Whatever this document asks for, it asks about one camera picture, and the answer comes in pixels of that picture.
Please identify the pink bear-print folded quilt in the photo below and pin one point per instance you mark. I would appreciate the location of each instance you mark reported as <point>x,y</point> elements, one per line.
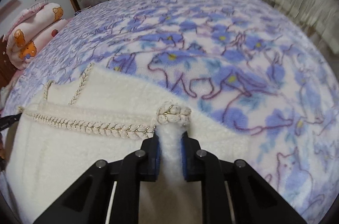
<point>31,31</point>

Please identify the white fleece cardigan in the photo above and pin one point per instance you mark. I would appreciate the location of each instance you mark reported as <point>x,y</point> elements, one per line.
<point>106,115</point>

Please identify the blue floral bed blanket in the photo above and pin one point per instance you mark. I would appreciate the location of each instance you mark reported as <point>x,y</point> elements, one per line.
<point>240,62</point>

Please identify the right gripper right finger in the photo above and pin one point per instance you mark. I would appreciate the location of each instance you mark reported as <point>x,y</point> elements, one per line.
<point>202,166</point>

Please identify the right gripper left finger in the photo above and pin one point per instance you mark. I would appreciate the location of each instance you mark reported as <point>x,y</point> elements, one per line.
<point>142,165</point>

